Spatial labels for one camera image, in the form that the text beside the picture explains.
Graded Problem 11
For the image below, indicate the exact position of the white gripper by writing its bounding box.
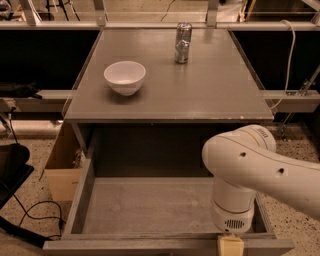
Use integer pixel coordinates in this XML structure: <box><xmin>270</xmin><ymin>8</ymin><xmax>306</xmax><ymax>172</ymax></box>
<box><xmin>211</xmin><ymin>176</ymin><xmax>257</xmax><ymax>256</ymax></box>

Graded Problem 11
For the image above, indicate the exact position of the grey top drawer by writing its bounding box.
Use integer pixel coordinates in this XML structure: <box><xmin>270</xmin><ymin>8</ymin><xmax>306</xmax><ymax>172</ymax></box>
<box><xmin>42</xmin><ymin>146</ymin><xmax>296</xmax><ymax>256</ymax></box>

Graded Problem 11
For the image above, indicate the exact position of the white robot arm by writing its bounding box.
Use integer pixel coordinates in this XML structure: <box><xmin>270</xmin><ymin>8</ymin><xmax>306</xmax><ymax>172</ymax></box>
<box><xmin>202</xmin><ymin>125</ymin><xmax>320</xmax><ymax>256</ymax></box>

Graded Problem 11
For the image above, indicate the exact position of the grey drawer cabinet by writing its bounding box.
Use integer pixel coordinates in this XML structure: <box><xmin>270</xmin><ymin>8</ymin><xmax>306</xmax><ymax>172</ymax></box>
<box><xmin>65</xmin><ymin>29</ymin><xmax>273</xmax><ymax>177</ymax></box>

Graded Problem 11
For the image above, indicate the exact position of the cardboard box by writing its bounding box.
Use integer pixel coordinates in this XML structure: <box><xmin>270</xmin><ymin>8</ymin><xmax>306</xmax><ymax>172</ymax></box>
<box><xmin>44</xmin><ymin>123</ymin><xmax>82</xmax><ymax>201</ymax></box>

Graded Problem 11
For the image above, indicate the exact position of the white ceramic bowl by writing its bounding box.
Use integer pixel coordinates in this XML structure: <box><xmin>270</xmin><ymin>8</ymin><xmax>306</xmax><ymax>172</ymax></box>
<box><xmin>104</xmin><ymin>61</ymin><xmax>146</xmax><ymax>96</ymax></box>

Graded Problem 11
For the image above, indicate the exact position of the silver soda can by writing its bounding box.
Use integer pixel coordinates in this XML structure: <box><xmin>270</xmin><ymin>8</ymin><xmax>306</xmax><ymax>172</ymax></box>
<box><xmin>175</xmin><ymin>22</ymin><xmax>192</xmax><ymax>64</ymax></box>

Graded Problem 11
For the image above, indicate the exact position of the black stand base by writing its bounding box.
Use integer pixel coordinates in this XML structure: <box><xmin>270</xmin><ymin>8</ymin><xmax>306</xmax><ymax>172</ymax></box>
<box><xmin>0</xmin><ymin>143</ymin><xmax>50</xmax><ymax>248</ymax></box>

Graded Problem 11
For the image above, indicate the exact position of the white hanging cable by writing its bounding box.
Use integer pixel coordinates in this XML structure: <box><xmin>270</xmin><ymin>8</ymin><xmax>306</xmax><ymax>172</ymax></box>
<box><xmin>269</xmin><ymin>19</ymin><xmax>298</xmax><ymax>111</ymax></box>

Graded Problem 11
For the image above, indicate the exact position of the black floor cable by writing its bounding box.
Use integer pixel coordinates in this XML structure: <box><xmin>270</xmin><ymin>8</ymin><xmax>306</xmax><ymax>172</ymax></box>
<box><xmin>0</xmin><ymin>181</ymin><xmax>68</xmax><ymax>239</ymax></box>

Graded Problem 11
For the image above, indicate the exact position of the black cloth on rail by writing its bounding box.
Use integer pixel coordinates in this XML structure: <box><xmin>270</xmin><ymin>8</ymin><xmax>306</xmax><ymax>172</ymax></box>
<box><xmin>0</xmin><ymin>82</ymin><xmax>42</xmax><ymax>99</ymax></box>

